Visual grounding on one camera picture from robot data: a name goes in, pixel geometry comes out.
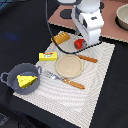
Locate beige bowl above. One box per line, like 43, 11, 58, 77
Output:
116, 4, 128, 30

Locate grey toy pot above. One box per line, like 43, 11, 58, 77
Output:
0, 63, 42, 95

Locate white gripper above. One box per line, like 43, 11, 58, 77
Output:
71, 6, 104, 46

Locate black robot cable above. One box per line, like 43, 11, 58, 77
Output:
44, 0, 103, 54

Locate knife with wooden handle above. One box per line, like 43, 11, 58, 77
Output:
59, 49, 99, 64

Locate round beige plate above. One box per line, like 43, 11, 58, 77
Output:
56, 55, 83, 78

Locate yellow toy cheese wedge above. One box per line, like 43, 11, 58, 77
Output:
17, 75, 37, 88

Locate yellow butter box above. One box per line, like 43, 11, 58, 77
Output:
39, 52, 57, 61

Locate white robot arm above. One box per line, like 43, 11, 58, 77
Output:
57, 0, 104, 46

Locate toy bread loaf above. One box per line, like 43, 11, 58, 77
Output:
52, 32, 70, 45

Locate white woven placemat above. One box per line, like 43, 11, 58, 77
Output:
12, 30, 116, 128

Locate red toy tomato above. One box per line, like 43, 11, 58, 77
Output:
74, 39, 86, 50

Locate fork with wooden handle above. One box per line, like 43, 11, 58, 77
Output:
44, 71, 85, 89

